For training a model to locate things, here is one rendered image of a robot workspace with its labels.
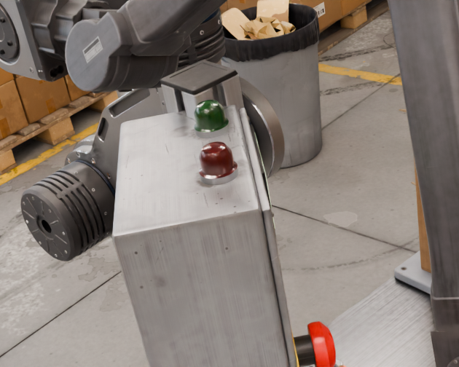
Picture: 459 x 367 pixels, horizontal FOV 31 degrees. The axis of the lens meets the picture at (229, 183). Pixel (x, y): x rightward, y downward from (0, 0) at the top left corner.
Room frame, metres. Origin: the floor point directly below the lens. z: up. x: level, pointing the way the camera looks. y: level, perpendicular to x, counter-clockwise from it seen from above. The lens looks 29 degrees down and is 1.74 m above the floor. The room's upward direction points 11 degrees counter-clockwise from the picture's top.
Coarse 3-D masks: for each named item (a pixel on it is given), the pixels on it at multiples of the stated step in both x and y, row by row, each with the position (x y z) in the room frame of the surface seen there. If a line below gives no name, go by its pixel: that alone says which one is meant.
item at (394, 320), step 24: (384, 288) 1.13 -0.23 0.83; (408, 288) 1.12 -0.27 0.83; (360, 312) 1.08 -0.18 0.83; (384, 312) 1.07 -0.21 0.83; (408, 312) 1.06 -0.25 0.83; (432, 312) 1.05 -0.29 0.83; (336, 336) 1.04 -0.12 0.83; (360, 336) 1.02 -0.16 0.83; (384, 336) 1.01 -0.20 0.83; (408, 336) 1.00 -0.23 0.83; (360, 360) 0.97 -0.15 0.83; (384, 360) 0.96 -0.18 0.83; (408, 360) 0.95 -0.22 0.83; (432, 360) 0.94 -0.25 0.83
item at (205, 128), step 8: (200, 104) 0.55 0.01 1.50; (208, 104) 0.54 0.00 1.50; (216, 104) 0.54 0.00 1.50; (200, 112) 0.54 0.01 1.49; (208, 112) 0.54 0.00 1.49; (216, 112) 0.54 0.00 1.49; (200, 120) 0.54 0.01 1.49; (208, 120) 0.54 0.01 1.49; (216, 120) 0.54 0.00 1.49; (224, 120) 0.54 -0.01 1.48; (200, 128) 0.54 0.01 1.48; (208, 128) 0.54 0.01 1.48; (216, 128) 0.54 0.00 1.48; (224, 128) 0.54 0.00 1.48; (200, 136) 0.54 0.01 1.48; (208, 136) 0.53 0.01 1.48; (216, 136) 0.53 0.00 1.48
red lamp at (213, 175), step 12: (216, 144) 0.48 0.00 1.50; (204, 156) 0.47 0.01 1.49; (216, 156) 0.47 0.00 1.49; (228, 156) 0.47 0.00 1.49; (204, 168) 0.47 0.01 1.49; (216, 168) 0.47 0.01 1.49; (228, 168) 0.47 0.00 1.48; (204, 180) 0.47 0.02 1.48; (216, 180) 0.46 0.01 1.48; (228, 180) 0.46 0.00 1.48
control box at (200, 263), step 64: (128, 128) 0.58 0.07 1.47; (192, 128) 0.56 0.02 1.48; (128, 192) 0.48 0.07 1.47; (192, 192) 0.46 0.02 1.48; (256, 192) 0.45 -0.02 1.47; (128, 256) 0.43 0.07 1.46; (192, 256) 0.43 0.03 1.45; (256, 256) 0.43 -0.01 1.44; (192, 320) 0.43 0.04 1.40; (256, 320) 0.43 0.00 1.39
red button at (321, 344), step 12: (312, 324) 0.47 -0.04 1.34; (300, 336) 0.47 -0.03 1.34; (312, 336) 0.45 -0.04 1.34; (324, 336) 0.45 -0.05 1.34; (300, 348) 0.45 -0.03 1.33; (312, 348) 0.45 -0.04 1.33; (324, 348) 0.45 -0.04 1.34; (300, 360) 0.45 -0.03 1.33; (312, 360) 0.45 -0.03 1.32; (324, 360) 0.44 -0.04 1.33
